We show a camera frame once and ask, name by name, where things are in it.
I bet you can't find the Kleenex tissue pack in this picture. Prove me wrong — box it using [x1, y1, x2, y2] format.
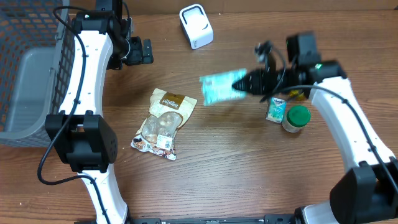
[266, 97, 287, 123]

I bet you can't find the teal wipes pack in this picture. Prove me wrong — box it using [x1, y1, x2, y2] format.
[200, 68, 247, 106]

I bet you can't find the green lid Knorr jar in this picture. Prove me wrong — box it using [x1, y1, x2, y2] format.
[282, 105, 311, 133]

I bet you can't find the brown snack pouch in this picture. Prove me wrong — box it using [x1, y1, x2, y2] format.
[131, 88, 197, 161]

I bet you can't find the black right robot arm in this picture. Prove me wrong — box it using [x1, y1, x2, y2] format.
[233, 32, 397, 223]

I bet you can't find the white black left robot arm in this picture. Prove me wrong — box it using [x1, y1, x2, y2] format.
[37, 0, 154, 223]

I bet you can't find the white barcode scanner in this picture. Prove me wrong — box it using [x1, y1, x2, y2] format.
[179, 4, 214, 50]

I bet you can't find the grey plastic mesh basket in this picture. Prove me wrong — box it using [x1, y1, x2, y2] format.
[1, 0, 75, 147]

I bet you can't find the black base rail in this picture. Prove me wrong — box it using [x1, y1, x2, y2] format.
[126, 214, 301, 224]

